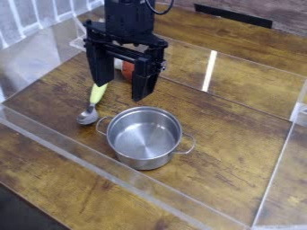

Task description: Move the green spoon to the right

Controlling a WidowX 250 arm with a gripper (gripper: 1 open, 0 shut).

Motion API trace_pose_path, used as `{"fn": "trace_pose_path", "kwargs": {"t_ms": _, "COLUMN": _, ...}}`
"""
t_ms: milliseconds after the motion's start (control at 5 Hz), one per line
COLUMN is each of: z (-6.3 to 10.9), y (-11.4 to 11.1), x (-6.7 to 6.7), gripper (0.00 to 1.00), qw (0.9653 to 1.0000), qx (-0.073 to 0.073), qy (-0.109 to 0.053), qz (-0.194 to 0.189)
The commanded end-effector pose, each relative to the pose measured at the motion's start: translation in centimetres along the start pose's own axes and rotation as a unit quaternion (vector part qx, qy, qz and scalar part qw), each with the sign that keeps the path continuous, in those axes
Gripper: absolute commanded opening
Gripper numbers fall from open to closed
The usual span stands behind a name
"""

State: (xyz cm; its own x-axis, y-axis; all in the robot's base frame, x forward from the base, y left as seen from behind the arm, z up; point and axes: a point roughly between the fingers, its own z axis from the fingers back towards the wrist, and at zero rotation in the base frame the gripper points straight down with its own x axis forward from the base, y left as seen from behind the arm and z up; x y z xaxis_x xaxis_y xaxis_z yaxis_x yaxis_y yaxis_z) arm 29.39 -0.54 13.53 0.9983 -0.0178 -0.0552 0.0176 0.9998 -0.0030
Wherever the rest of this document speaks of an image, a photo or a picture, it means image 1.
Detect green handled metal spoon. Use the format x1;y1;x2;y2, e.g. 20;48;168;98
76;84;108;125

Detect clear acrylic enclosure wall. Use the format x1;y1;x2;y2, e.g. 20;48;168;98
0;0;104;102

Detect stainless steel pot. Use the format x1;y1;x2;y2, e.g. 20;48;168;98
96;106;195;171

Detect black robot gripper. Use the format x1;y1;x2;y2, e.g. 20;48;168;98
84;0;168;102

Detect red white toy mushroom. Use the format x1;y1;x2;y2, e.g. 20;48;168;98
113;58;135;82

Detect clear acrylic triangular bracket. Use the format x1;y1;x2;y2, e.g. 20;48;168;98
69;18;87;51

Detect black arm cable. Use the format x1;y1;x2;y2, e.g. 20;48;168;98
145;0;175;15

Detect black bar on table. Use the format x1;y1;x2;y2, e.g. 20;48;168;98
195;4;274;29

